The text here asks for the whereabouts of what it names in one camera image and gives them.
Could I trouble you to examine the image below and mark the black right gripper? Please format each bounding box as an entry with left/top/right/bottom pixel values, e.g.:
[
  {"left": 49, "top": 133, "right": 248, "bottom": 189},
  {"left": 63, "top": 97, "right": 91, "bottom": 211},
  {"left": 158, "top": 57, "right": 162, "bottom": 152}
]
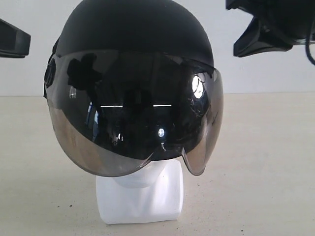
[{"left": 225, "top": 0, "right": 315, "bottom": 58}]

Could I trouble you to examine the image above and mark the black helmet with visor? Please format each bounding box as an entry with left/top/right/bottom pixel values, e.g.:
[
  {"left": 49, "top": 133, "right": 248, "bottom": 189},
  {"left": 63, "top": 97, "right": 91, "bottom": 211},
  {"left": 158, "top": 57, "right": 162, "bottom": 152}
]
[{"left": 44, "top": 0, "right": 223, "bottom": 177}]

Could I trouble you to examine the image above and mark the white mannequin head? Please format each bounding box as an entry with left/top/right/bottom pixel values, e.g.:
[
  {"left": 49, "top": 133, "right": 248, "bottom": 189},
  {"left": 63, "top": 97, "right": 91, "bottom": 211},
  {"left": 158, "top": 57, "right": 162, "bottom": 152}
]
[{"left": 95, "top": 159, "right": 184, "bottom": 224}]

